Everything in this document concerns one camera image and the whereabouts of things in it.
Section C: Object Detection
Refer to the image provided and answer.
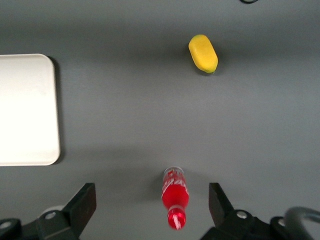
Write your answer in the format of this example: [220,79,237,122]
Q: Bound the beige plastic tray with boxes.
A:
[0,53,62,167]

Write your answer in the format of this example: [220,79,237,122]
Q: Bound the red coke bottle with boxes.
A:
[161,165,190,231]

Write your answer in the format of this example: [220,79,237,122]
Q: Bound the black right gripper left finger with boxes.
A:
[61,182,98,238]

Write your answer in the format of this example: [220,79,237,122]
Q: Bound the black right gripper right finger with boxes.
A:
[208,182,236,227]

